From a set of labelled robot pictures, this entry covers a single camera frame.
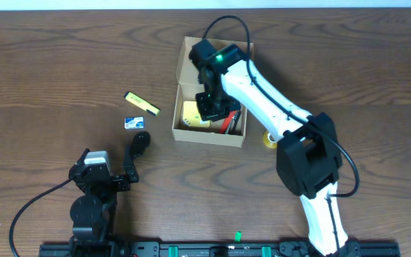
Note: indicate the white blue staples box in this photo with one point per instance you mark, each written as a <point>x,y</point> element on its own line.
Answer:
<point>134,123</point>

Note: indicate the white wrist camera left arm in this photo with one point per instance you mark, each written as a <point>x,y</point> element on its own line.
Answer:
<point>97,157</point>

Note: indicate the yellow highlighter marker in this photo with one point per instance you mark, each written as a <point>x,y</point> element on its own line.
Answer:
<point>141,103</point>

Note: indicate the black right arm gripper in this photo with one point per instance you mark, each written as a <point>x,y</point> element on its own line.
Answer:
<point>212,110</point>

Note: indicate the red black stapler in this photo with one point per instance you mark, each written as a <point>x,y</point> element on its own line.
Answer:
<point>230,123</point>

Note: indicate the yellow tape roll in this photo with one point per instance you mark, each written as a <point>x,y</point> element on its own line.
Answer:
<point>269,141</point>

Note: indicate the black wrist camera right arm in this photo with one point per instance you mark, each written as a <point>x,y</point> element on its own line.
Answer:
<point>200,52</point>

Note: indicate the black mounting rail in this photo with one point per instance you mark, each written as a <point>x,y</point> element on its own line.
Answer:
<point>284,249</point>

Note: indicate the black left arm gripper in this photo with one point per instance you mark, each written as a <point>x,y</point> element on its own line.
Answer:
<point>118,181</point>

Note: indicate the green small clip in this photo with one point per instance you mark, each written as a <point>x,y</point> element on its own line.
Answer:
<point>238,236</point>

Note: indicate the brown cardboard box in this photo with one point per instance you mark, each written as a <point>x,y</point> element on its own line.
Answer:
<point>188,87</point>

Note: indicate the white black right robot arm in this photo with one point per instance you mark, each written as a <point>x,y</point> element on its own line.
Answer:
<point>308,159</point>

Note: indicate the black round tape dispenser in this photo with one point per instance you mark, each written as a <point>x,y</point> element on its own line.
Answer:
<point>141,141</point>

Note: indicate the yellow sticky notes pad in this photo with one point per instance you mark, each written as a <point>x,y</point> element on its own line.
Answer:
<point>191,116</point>

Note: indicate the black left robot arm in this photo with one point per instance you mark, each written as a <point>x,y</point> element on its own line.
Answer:
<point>93,213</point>

